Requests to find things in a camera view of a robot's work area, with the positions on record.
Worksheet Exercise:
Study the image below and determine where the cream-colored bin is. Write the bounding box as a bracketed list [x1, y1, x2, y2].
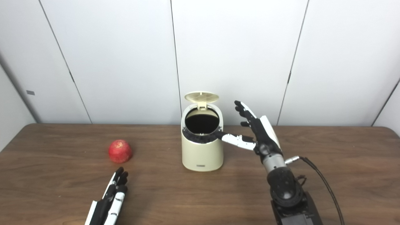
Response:
[181, 103, 224, 172]

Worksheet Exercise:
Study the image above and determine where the red apple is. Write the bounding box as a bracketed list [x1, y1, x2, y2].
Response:
[108, 139, 133, 164]

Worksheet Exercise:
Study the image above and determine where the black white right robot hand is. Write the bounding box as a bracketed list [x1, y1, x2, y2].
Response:
[216, 100, 283, 157]

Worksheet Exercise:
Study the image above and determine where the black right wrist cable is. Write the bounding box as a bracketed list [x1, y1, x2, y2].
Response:
[285, 156, 346, 225]

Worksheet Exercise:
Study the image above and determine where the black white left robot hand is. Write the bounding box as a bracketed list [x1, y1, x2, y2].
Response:
[84, 167, 129, 225]

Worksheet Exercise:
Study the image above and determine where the cream round bin lid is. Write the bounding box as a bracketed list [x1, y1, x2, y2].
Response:
[184, 91, 219, 110]

